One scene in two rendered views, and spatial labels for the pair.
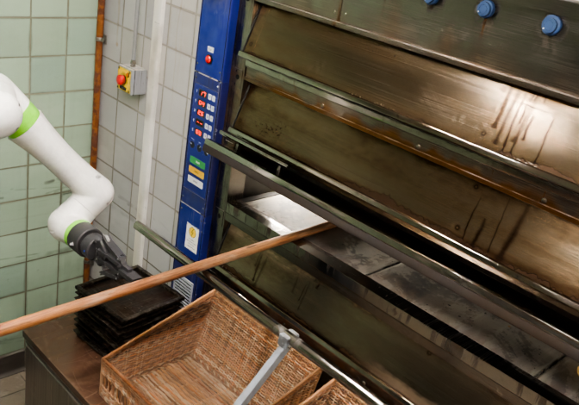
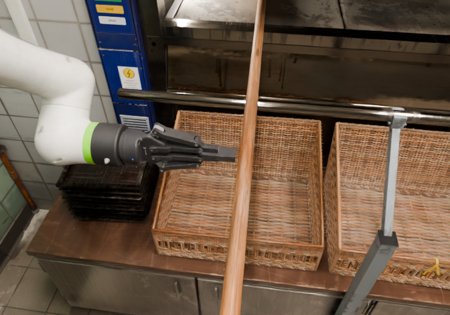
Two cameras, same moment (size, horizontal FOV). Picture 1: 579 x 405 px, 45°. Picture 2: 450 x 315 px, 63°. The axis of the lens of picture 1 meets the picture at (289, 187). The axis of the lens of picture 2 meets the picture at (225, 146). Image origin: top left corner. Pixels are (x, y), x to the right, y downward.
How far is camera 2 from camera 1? 1.49 m
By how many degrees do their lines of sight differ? 36
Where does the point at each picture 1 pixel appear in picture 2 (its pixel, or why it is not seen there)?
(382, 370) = (386, 98)
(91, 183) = (69, 72)
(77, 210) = (72, 116)
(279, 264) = (244, 59)
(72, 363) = (104, 245)
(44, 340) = (57, 245)
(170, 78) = not seen: outside the picture
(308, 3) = not seen: outside the picture
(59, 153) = (10, 51)
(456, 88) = not seen: outside the picture
